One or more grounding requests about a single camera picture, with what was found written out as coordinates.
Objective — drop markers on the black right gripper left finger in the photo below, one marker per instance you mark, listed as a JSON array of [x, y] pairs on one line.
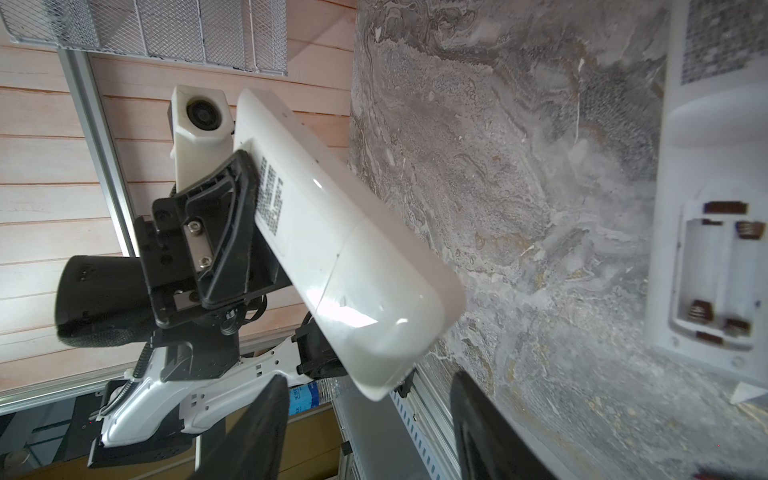
[[253, 447]]

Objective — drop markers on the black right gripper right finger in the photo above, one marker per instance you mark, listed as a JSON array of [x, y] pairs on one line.
[[487, 445]]

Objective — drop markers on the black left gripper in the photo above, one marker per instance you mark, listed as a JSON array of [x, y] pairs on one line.
[[205, 266]]

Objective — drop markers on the short white remote control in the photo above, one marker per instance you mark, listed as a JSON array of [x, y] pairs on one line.
[[378, 293]]

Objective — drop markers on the long white remote control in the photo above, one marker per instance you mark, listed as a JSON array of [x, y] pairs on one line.
[[707, 285]]

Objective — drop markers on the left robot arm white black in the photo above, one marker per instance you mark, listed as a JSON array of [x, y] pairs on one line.
[[104, 302]]

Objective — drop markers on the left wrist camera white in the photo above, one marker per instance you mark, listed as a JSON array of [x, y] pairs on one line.
[[202, 127]]

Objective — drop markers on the left aluminium wall rail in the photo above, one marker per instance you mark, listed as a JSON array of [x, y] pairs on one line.
[[89, 107]]

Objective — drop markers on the white wire mesh shelf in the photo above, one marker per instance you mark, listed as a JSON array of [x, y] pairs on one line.
[[248, 36]]

